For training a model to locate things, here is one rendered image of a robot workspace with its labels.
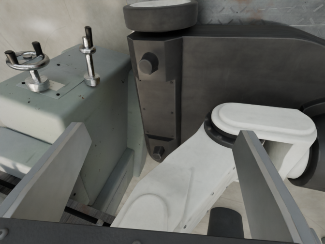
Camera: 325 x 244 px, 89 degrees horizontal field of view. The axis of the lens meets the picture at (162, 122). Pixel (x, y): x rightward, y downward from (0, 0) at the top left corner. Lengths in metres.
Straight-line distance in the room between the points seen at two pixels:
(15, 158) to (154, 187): 0.61
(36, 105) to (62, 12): 0.83
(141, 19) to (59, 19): 1.04
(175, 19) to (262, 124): 0.30
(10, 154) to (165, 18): 0.70
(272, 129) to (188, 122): 0.28
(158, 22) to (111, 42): 0.83
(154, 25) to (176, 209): 0.38
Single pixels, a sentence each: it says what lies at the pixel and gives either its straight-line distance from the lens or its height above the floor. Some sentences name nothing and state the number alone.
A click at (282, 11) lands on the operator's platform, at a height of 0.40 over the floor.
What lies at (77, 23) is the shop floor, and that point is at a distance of 1.36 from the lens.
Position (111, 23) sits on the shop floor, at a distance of 1.21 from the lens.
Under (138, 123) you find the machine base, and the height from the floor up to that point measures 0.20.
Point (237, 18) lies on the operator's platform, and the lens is 0.62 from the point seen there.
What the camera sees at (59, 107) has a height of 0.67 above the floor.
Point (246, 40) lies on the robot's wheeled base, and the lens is 0.46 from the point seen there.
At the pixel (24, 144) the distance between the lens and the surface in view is 0.84.
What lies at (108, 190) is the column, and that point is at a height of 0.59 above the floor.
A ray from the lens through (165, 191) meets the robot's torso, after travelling 0.28.
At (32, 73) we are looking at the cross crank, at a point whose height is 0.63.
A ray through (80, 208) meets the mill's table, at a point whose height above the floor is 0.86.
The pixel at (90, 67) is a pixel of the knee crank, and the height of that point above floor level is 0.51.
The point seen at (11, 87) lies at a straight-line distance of 0.83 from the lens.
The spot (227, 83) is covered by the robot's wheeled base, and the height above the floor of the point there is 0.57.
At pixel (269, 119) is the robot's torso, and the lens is 0.42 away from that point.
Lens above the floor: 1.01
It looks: 46 degrees down
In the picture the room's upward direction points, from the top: 156 degrees counter-clockwise
